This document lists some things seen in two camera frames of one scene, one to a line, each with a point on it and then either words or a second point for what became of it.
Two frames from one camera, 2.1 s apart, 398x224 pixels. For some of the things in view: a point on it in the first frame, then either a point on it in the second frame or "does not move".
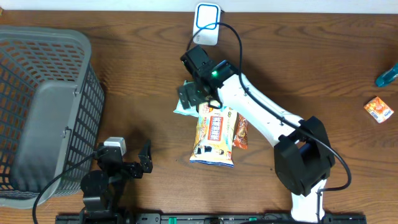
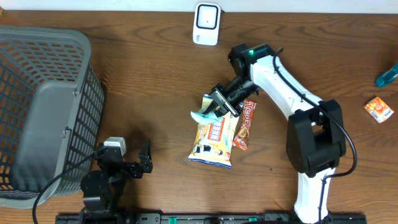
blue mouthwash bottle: x=387 y=77 does not move
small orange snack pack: x=379 y=110 does not move
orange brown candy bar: x=240 y=136 does not move
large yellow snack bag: x=214 y=140 does not move
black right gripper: x=192 y=96 to x=219 y=95
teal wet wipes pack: x=191 y=111 to x=203 y=118
